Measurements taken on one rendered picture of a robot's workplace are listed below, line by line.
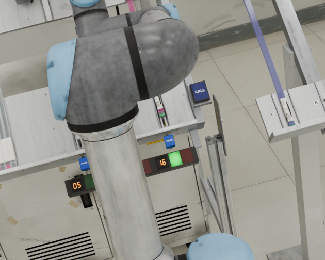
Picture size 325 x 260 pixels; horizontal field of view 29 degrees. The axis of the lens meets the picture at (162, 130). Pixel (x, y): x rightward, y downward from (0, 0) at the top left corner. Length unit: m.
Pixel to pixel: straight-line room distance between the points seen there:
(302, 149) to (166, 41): 0.94
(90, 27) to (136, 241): 0.50
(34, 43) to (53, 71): 2.62
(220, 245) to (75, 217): 1.02
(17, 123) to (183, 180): 0.66
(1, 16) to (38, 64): 0.68
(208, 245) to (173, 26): 0.40
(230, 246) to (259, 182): 1.42
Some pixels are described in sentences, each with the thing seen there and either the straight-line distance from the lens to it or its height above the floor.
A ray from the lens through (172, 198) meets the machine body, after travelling 2.09.
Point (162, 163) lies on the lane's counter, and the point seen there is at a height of 0.66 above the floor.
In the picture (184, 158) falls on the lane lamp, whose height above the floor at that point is 0.65.
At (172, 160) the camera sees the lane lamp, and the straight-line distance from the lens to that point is 1.58.
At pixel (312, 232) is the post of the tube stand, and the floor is 0.19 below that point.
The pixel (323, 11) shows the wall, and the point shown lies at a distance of 3.85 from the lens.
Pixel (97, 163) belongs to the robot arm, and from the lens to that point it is 0.99.
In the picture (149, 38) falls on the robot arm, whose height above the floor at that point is 1.18.
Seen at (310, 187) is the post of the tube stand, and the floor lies 0.37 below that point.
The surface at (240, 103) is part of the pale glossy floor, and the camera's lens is 3.08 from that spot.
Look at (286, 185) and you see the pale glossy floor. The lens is 2.51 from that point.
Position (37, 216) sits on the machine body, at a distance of 2.07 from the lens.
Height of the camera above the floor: 1.54
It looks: 31 degrees down
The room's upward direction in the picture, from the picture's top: 13 degrees counter-clockwise
